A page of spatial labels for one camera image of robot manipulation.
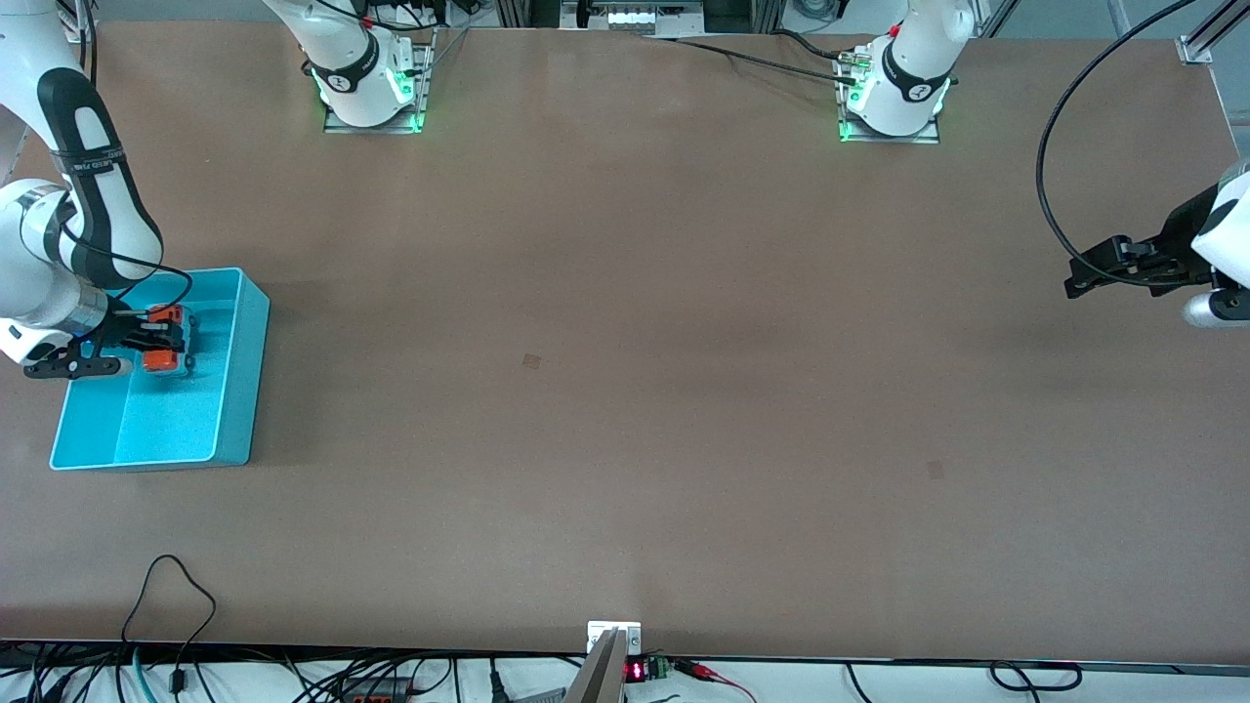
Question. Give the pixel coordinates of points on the white lit equipment unit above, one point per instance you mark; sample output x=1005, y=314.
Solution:
x=635, y=18

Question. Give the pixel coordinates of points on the blue plastic box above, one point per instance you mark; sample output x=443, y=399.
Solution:
x=166, y=420

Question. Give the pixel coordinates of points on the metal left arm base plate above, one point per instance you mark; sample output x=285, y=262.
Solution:
x=928, y=138

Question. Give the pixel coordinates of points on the red digital display module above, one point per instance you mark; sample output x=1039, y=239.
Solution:
x=635, y=672

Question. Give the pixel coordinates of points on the orange toy bus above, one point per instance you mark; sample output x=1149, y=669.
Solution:
x=161, y=363

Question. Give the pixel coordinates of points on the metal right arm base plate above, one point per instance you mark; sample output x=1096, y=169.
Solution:
x=342, y=127

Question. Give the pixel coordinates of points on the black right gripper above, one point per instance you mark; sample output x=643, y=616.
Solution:
x=124, y=329

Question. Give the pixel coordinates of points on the aluminium frame profile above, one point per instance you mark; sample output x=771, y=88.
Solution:
x=1193, y=49

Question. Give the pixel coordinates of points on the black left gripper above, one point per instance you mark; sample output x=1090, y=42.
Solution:
x=1179, y=237

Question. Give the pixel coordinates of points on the black orange power strip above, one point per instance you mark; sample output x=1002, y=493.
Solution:
x=376, y=691

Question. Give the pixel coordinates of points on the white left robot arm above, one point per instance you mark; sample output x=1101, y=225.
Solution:
x=903, y=98

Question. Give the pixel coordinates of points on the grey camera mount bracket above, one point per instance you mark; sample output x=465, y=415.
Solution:
x=610, y=674

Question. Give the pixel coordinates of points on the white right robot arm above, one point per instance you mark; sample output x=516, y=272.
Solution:
x=127, y=234

